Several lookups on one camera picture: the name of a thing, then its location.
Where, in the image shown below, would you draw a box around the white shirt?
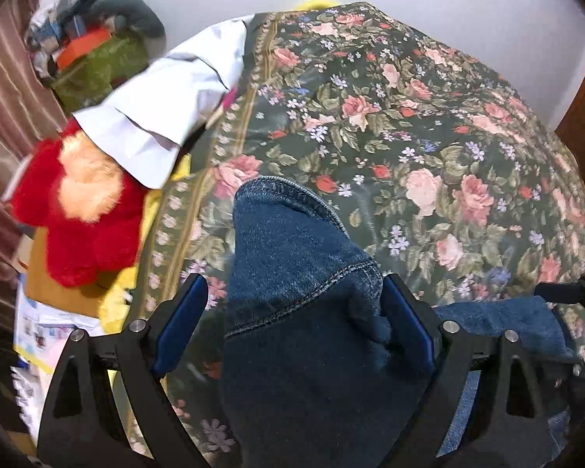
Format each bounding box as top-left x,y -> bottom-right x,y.
72,16 -> 254,190

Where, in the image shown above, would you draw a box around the pink striped curtain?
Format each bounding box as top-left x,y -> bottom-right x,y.
0,0 -> 74,313

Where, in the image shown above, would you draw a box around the yellow cloth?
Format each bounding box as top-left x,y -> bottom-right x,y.
100,153 -> 193,327

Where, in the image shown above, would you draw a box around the orange box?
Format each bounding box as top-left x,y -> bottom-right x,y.
56,28 -> 113,71

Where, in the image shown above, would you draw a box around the floral bedspread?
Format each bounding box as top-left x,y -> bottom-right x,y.
127,2 -> 585,464

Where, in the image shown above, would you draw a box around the red plush toy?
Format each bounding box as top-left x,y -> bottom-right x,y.
7,119 -> 149,288

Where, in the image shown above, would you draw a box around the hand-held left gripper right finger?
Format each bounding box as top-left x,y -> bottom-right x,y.
380,273 -> 559,468

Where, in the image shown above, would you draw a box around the green bag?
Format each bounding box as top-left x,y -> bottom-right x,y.
49,34 -> 152,113

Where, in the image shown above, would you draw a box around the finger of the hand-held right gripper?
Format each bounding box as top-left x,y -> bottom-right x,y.
534,275 -> 585,325

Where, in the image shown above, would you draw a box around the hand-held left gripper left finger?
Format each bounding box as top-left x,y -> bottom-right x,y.
36,273 -> 210,468

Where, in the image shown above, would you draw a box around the pile of small clutter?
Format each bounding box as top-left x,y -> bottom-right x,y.
24,0 -> 98,54

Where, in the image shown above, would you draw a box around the printed paper packaging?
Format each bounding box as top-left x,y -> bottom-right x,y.
12,273 -> 108,366

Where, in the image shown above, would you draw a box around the yellow cushion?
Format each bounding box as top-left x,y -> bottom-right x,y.
292,0 -> 342,11

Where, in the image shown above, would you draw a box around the blue denim jeans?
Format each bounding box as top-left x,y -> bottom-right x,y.
222,175 -> 578,468

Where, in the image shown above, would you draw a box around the brown cardboard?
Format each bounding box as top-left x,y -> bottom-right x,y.
24,227 -> 142,317

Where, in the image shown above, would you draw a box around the grey plush toy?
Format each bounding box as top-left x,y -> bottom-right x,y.
90,0 -> 167,40

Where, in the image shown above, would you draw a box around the white patterned cloth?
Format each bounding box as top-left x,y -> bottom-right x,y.
10,365 -> 44,434

